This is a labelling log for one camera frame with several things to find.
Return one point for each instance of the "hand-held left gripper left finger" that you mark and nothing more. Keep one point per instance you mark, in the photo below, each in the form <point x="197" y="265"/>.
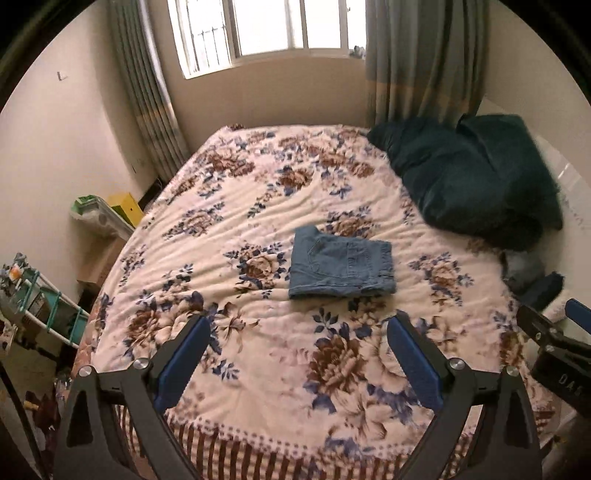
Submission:
<point x="182" y="364"/>

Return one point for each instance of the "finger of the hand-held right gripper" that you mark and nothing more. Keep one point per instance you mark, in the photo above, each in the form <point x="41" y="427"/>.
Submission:
<point x="579" y="314"/>
<point x="542" y="325"/>

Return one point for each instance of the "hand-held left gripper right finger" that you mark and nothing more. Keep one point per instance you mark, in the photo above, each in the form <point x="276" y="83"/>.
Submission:
<point x="415" y="364"/>

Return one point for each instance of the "blue denim pants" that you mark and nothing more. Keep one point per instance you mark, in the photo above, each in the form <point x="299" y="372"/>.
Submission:
<point x="341" y="263"/>

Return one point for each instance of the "dark blue cloth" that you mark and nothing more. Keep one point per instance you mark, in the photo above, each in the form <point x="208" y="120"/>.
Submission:
<point x="545" y="290"/>

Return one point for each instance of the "grey cloth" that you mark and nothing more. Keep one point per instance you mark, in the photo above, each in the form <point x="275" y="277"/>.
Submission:
<point x="521" y="270"/>

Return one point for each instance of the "floral printed blanket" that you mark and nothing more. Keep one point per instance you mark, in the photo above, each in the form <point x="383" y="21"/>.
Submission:
<point x="277" y="350"/>

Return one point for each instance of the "cardboard box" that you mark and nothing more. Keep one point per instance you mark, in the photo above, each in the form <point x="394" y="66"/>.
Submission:
<point x="99" y="267"/>

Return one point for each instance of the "teal and white rack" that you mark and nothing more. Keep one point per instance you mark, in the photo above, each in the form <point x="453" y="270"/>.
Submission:
<point x="41" y="300"/>

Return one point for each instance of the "dark green quilt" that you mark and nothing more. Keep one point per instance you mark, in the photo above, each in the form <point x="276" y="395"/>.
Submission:
<point x="461" y="184"/>

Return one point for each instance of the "yellow box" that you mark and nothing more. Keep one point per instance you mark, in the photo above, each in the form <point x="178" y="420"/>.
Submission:
<point x="127" y="207"/>

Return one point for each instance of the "white plastic shelf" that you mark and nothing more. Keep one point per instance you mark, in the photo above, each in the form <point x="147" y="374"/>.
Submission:
<point x="99" y="219"/>

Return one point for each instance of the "green striped curtain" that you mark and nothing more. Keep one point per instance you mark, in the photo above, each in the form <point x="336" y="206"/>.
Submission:
<point x="143" y="92"/>
<point x="415" y="60"/>

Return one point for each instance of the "window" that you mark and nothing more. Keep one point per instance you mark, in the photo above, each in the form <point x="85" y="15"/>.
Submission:
<point x="277" y="27"/>

